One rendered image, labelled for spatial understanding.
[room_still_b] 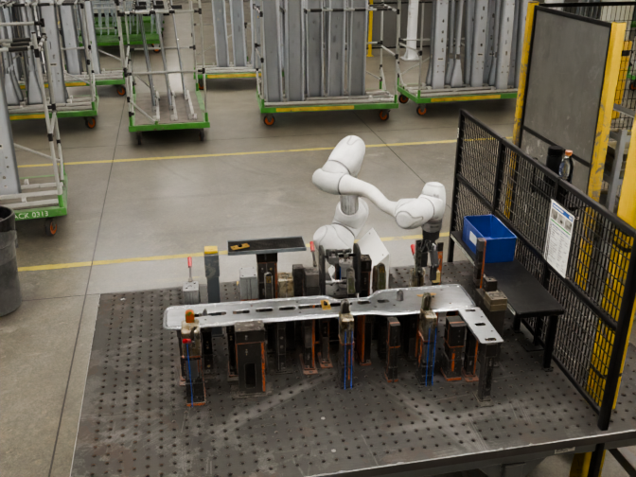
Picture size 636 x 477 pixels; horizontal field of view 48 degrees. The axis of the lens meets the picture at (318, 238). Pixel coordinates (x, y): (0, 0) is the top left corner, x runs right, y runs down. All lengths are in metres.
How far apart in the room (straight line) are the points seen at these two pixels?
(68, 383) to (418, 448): 2.47
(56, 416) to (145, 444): 1.51
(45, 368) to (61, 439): 0.74
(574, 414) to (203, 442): 1.52
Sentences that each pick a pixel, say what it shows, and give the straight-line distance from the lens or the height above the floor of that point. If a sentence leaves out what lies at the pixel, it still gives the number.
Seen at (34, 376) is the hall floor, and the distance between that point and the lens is 4.81.
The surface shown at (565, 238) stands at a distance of 3.22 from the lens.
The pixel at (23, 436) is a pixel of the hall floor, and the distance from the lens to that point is 4.33.
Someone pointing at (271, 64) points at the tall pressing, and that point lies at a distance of 9.93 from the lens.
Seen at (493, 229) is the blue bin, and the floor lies 1.09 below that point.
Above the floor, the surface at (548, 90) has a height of 1.42.
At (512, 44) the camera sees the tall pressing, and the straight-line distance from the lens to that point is 11.33.
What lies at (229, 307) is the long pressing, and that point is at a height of 1.00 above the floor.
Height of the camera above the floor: 2.56
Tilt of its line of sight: 24 degrees down
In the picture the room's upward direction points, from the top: straight up
